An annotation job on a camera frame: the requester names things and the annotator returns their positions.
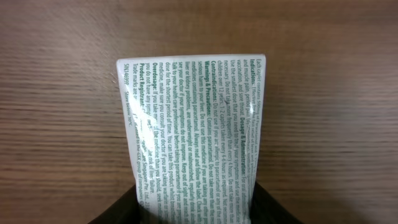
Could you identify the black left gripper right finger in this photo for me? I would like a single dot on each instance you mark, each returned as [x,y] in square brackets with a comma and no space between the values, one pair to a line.
[267,210]

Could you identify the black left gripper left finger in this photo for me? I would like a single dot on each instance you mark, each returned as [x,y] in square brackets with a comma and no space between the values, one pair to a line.
[125,210]

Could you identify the white green medicine box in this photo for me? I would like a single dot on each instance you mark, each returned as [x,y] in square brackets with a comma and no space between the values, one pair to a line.
[193,127]

